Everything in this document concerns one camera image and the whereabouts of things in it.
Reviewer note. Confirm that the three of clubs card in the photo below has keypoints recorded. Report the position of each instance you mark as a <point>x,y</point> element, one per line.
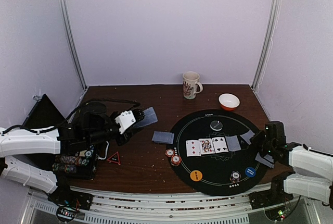
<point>220,145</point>

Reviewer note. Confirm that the red poker chip stack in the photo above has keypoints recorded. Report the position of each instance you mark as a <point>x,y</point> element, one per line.
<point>169,152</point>

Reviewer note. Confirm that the right aluminium frame post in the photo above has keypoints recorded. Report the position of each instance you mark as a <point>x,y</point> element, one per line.
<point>267,44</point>

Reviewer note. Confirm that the floral ceramic mug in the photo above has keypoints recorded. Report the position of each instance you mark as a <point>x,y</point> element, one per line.
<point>191,85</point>

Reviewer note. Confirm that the white orange bowl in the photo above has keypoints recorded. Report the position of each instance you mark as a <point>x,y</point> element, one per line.
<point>228,102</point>

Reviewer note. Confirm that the black red triangle marker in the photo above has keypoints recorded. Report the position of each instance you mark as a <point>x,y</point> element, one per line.
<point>115,159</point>

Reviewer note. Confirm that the orange big blind button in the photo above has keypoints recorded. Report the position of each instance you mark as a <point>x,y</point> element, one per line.
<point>196,175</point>

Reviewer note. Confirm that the left aluminium frame post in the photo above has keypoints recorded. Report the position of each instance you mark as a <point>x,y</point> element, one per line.
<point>71,43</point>

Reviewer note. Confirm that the round black poker mat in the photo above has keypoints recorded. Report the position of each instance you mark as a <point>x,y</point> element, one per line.
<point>216,168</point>

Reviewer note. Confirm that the aluminium front rail base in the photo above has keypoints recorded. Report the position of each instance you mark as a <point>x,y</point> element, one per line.
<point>116,207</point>

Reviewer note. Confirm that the blue playing card deck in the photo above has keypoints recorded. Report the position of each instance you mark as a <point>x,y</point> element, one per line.
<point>150,117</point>

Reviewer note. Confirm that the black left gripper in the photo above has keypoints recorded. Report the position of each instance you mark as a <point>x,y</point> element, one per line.
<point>127,135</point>

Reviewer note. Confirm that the queen of hearts card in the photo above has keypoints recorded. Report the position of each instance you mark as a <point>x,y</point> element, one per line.
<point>206,146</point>

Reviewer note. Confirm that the aluminium frame post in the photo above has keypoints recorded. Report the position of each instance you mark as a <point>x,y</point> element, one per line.
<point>71,43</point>
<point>267,44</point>

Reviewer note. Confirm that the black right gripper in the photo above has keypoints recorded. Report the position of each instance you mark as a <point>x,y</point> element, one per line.
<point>260,143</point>

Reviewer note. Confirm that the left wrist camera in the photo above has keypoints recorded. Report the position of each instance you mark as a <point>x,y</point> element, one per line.
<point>125,120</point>

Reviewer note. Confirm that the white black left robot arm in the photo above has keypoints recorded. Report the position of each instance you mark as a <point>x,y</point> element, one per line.
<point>92,126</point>

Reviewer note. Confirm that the single blue playing card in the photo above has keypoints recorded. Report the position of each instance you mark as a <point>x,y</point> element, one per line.
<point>170,138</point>

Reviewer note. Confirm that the black poker chip case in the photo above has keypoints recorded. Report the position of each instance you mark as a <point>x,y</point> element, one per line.
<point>79,165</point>

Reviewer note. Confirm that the clear dealer button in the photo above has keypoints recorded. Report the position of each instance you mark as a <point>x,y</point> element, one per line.
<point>216,125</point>

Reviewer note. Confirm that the face down card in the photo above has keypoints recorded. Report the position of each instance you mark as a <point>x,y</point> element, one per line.
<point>233,143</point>
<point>247,136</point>

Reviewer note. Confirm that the blue small blind button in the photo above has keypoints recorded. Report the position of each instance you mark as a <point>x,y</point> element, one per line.
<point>250,172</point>

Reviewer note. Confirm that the three of diamonds card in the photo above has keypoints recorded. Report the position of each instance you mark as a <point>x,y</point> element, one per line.
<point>193,148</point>

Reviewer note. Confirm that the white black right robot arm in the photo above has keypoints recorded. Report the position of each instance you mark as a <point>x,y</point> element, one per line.
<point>312,170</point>

